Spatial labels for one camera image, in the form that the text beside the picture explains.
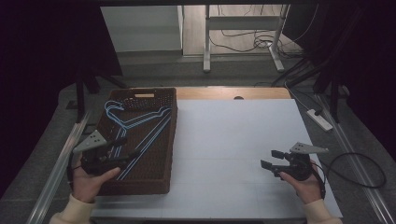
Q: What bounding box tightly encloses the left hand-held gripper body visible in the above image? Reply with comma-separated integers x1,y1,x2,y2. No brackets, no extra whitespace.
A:
72,129,134,177

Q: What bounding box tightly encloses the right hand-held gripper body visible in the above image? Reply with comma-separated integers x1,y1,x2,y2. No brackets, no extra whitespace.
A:
273,142,330,182

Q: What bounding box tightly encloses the blue wire hanger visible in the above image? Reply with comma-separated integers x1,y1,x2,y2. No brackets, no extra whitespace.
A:
104,101,173,181
105,100,173,181
106,102,173,181

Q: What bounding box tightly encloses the brown wicker basket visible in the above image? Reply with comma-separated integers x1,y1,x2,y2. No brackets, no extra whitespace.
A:
73,87,178,196

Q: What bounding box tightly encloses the person's right hand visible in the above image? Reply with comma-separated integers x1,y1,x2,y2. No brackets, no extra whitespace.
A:
278,164,322,205

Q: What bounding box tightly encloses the person's left hand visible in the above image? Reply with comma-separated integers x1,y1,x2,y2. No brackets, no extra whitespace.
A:
71,159,121,203

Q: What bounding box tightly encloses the white paper sheet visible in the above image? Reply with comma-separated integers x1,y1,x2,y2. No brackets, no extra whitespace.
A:
90,98,344,218

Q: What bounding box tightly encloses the white power strip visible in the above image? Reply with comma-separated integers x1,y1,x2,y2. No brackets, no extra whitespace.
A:
306,108,334,133

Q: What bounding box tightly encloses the black metal stand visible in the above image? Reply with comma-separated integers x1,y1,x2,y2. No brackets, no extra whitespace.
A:
270,59,342,124
74,66,129,124

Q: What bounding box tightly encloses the dark curtain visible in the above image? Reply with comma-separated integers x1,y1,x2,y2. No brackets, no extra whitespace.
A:
281,0,396,157
0,0,123,200

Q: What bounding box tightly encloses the white cabinet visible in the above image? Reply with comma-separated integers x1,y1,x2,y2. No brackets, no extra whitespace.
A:
100,5,184,53

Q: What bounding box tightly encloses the right hand-held gripper cable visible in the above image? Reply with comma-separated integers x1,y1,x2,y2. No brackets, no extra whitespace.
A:
310,161,327,200

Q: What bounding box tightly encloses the hand-held gripper cable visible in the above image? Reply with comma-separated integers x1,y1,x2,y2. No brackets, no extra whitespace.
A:
310,161,327,200
66,151,82,191

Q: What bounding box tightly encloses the left hand-held gripper cable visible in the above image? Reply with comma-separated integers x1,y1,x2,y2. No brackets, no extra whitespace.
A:
66,151,82,191

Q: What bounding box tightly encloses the aluminium rail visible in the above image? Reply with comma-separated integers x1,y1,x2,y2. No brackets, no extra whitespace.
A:
26,113,92,224
314,92,396,224

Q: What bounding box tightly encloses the black looped floor cable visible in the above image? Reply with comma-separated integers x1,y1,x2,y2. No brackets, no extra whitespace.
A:
320,151,388,189

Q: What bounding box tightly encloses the tangle of black cables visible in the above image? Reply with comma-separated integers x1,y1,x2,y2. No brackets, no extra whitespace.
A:
208,4,304,60

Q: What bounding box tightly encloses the white metal desk frame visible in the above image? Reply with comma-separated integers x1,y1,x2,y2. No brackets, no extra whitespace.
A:
203,4,290,74

